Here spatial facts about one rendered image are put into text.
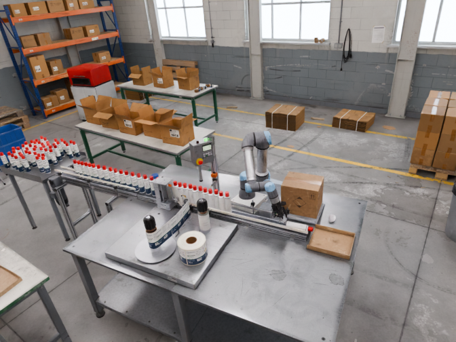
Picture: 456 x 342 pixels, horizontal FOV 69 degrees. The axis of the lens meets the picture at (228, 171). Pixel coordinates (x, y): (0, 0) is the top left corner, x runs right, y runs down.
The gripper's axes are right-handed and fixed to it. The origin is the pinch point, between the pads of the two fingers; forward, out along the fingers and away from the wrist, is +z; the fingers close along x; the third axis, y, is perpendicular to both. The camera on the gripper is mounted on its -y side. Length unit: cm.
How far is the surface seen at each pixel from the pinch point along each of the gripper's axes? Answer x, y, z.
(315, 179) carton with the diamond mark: 19.4, -37.6, -13.9
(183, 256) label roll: -47, 65, -21
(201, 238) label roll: -38, 51, -25
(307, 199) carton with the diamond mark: 14.3, -20.7, -5.4
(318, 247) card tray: 24.2, 9.3, 18.2
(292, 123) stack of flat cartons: -128, -382, 37
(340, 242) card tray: 37.3, -1.8, 23.0
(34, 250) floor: -304, 45, -12
